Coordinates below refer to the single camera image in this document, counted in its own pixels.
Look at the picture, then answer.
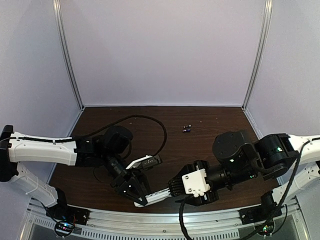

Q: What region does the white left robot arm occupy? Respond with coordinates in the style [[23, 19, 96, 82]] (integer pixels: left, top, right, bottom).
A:
[[0, 125, 151, 220]]

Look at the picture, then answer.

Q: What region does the left aluminium corner post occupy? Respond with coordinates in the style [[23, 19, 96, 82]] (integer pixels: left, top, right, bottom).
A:
[[52, 0, 84, 110]]

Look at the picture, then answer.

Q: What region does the aluminium corner post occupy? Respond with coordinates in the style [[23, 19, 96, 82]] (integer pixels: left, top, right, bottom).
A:
[[52, 0, 84, 110], [242, 0, 273, 111]]

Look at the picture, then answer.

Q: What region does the right aluminium corner post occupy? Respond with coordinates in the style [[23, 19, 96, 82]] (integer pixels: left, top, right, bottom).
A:
[[242, 0, 273, 111]]

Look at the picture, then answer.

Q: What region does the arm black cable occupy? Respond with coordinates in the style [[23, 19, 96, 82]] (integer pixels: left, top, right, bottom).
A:
[[93, 114, 168, 183], [178, 139, 312, 240]]

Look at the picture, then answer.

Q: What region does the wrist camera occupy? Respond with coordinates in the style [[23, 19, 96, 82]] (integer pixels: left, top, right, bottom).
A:
[[181, 168, 211, 198], [125, 154, 163, 170]]

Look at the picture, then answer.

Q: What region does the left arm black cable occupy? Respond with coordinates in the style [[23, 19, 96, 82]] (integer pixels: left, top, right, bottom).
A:
[[93, 114, 168, 183]]

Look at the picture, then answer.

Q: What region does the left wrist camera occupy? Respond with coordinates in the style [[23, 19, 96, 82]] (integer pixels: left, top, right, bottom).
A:
[[125, 154, 163, 170]]

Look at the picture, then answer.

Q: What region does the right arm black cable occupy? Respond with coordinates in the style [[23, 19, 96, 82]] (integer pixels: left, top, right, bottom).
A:
[[178, 139, 312, 240]]

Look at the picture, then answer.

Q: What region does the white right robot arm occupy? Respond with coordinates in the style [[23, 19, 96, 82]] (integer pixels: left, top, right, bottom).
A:
[[168, 130, 320, 225]]

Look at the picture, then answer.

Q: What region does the white remote control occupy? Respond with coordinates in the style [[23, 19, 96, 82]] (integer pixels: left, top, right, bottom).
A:
[[134, 188, 172, 208]]

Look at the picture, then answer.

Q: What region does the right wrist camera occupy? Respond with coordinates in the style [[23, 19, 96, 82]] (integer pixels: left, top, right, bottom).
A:
[[181, 168, 211, 198]]

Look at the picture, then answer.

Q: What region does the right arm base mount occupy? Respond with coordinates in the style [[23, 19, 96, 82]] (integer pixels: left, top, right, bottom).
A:
[[238, 190, 288, 240]]

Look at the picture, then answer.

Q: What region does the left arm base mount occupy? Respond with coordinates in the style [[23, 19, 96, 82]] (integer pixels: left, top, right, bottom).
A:
[[43, 205, 90, 238]]

